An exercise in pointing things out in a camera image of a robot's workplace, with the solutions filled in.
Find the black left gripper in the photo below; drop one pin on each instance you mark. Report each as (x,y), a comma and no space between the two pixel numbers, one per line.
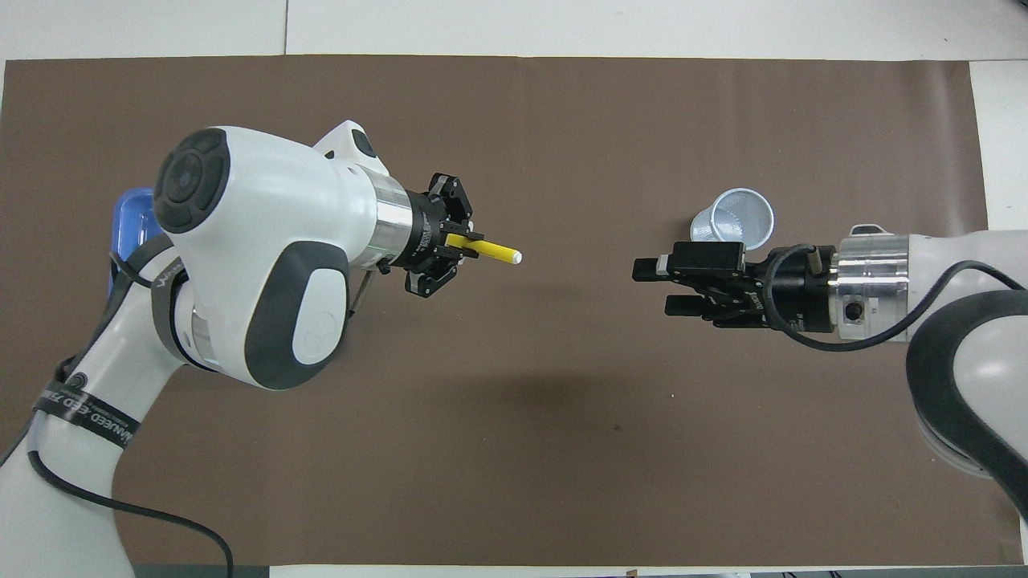
(426,225)

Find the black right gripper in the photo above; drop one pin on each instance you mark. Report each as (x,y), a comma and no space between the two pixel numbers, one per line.
(795,293)

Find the yellow pen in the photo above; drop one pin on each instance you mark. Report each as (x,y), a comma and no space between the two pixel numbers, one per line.
(502,254)

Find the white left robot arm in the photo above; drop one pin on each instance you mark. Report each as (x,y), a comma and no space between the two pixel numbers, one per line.
(265,241)

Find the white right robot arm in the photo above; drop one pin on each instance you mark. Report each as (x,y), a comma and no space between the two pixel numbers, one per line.
(964,337)

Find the translucent plastic cup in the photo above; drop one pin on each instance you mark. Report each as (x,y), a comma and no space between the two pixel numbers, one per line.
(751,213)

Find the brown table mat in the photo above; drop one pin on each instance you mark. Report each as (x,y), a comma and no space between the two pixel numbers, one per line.
(514,441)

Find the blue plastic tray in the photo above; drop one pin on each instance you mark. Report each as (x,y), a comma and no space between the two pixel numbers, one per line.
(128,225)

